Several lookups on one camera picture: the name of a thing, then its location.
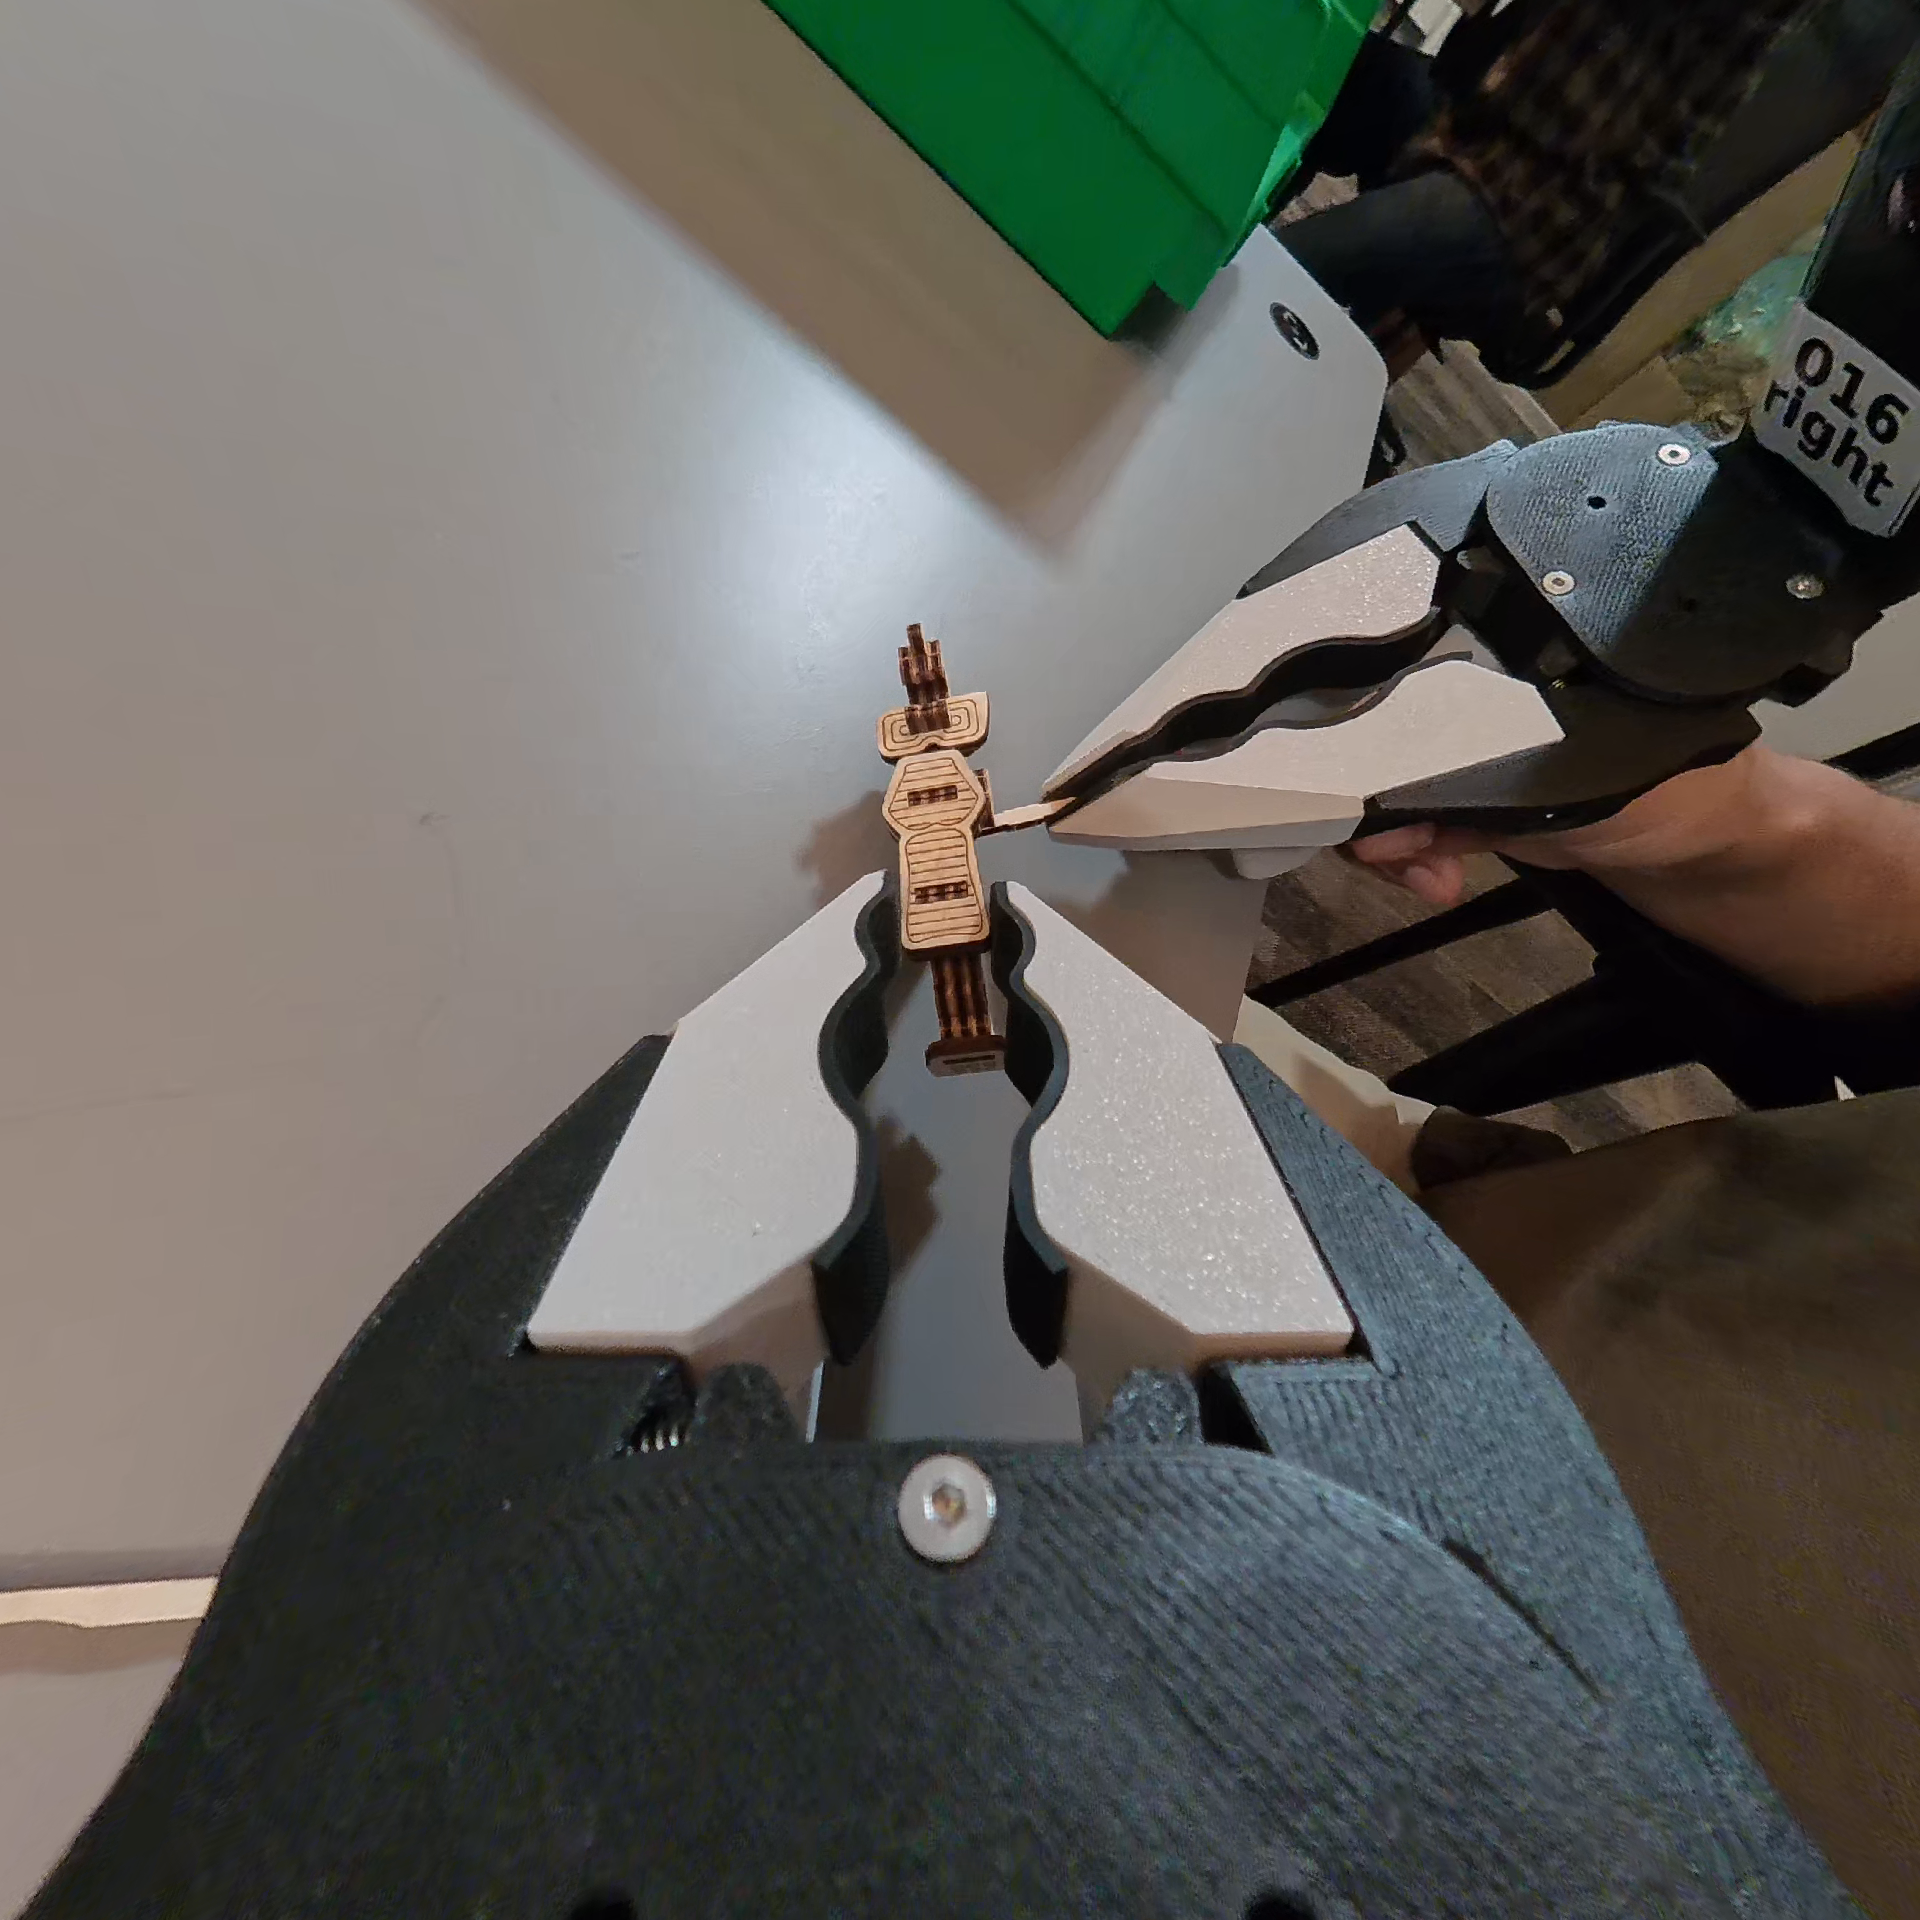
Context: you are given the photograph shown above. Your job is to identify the green plastic bin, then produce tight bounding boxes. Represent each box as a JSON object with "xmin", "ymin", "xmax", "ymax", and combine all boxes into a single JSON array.
[{"xmin": 762, "ymin": 0, "xmax": 1386, "ymax": 343}]

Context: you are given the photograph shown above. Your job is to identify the grey desk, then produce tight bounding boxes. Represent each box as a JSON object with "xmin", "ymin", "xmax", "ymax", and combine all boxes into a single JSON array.
[{"xmin": 0, "ymin": 0, "xmax": 1390, "ymax": 1630}]

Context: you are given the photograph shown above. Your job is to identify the person's right hand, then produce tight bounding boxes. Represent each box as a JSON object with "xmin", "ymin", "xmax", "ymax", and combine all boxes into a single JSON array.
[{"xmin": 1342, "ymin": 750, "xmax": 1776, "ymax": 920}]

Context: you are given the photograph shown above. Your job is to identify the person's right forearm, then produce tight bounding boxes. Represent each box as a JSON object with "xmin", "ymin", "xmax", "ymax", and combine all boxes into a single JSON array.
[{"xmin": 1748, "ymin": 741, "xmax": 1920, "ymax": 1014}]

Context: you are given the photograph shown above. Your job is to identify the wooden model assembly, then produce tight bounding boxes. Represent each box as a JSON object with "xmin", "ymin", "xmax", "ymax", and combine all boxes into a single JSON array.
[{"xmin": 877, "ymin": 622, "xmax": 1003, "ymax": 1080}]

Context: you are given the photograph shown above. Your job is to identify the person's tan pants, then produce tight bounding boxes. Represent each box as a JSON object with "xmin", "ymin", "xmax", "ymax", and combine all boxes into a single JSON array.
[{"xmin": 1409, "ymin": 1102, "xmax": 1920, "ymax": 1920}]

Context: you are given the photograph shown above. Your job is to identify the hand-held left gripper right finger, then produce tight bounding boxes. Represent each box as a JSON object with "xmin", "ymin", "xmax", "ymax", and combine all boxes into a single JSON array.
[{"xmin": 982, "ymin": 882, "xmax": 1360, "ymax": 1370}]

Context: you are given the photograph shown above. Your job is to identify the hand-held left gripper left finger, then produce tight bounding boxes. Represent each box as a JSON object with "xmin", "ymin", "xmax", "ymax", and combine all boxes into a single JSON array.
[{"xmin": 522, "ymin": 876, "xmax": 918, "ymax": 1370}]

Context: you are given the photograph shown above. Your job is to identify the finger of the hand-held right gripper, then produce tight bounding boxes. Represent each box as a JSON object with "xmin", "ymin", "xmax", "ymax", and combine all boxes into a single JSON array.
[
  {"xmin": 1048, "ymin": 658, "xmax": 1564, "ymax": 882},
  {"xmin": 1038, "ymin": 522, "xmax": 1447, "ymax": 800}
]

